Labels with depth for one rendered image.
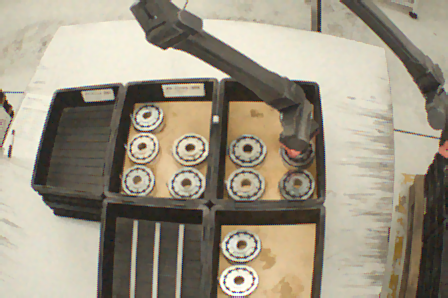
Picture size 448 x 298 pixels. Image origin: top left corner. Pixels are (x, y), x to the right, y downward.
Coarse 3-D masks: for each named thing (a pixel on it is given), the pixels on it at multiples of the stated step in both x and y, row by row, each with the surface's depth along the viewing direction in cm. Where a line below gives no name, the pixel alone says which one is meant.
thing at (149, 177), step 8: (128, 168) 140; (136, 168) 141; (144, 168) 140; (128, 176) 139; (144, 176) 139; (152, 176) 139; (128, 184) 138; (144, 184) 137; (152, 184) 137; (128, 192) 136; (136, 192) 137; (144, 192) 136
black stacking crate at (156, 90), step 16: (128, 96) 150; (144, 96) 153; (160, 96) 153; (176, 96) 153; (192, 96) 153; (208, 96) 152; (128, 112) 151; (128, 128) 152; (112, 176) 134; (112, 192) 134
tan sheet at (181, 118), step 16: (176, 112) 153; (192, 112) 153; (208, 112) 152; (176, 128) 150; (192, 128) 150; (208, 128) 149; (160, 144) 148; (128, 160) 146; (160, 160) 145; (160, 176) 142; (160, 192) 139
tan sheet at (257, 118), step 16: (240, 112) 151; (256, 112) 151; (272, 112) 151; (240, 128) 148; (256, 128) 148; (272, 128) 148; (272, 144) 145; (272, 160) 142; (272, 176) 140; (224, 192) 138; (272, 192) 137
